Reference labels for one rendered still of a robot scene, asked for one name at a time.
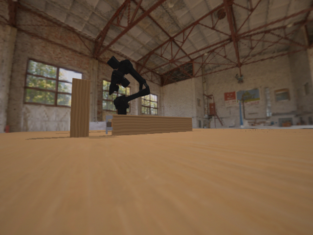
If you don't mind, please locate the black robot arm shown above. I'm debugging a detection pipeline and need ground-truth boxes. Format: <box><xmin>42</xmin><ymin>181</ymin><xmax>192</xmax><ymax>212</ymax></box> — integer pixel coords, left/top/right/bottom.
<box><xmin>107</xmin><ymin>56</ymin><xmax>150</xmax><ymax>115</ymax></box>

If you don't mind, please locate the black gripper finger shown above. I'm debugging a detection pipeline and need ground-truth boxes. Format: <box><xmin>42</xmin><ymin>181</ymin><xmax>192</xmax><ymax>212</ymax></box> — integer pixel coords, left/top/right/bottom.
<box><xmin>110</xmin><ymin>74</ymin><xmax>121</xmax><ymax>88</ymax></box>
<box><xmin>109</xmin><ymin>86</ymin><xmax>118</xmax><ymax>95</ymax></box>

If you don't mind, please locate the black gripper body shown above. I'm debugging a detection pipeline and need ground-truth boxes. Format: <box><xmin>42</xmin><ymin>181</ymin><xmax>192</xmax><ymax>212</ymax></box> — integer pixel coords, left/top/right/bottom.
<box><xmin>112</xmin><ymin>70</ymin><xmax>124</xmax><ymax>90</ymax></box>

